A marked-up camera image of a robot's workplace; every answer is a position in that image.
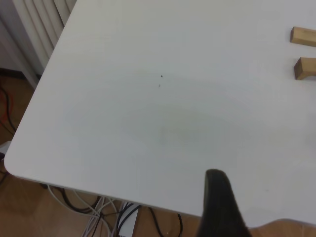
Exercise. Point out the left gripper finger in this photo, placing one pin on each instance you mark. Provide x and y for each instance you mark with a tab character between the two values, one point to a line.
219	209

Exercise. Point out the white power strip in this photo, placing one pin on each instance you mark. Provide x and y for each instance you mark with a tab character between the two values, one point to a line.
128	222

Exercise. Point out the arched wooden block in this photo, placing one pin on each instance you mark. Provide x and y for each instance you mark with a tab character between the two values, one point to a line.
306	67

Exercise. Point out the flat wooden block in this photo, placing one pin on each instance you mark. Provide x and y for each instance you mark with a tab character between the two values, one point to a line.
304	37

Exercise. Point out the white pleated curtain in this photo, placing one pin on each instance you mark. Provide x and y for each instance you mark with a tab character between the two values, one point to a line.
37	24

